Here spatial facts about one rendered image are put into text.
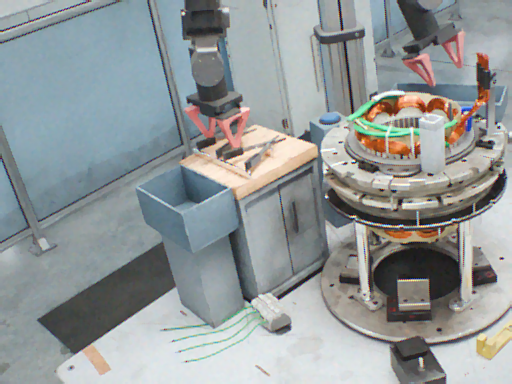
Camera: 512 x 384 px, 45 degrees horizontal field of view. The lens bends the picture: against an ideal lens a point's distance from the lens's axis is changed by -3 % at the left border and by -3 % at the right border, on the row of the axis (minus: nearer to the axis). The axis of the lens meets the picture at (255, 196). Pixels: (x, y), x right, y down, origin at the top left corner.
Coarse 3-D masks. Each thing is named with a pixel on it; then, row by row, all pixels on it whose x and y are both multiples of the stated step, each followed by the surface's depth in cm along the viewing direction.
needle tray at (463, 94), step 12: (396, 84) 143; (408, 84) 142; (420, 84) 140; (444, 84) 138; (456, 84) 137; (468, 84) 135; (444, 96) 139; (456, 96) 138; (468, 96) 137; (504, 96) 128; (480, 108) 126; (504, 108) 130
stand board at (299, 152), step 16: (288, 144) 124; (304, 144) 123; (192, 160) 125; (240, 160) 121; (272, 160) 119; (288, 160) 118; (304, 160) 121; (224, 176) 117; (240, 176) 116; (256, 176) 115; (272, 176) 117; (240, 192) 113
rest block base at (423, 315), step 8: (392, 304) 115; (392, 312) 113; (400, 312) 113; (408, 312) 113; (416, 312) 112; (424, 312) 112; (392, 320) 114; (400, 320) 114; (408, 320) 113; (416, 320) 113; (424, 320) 113
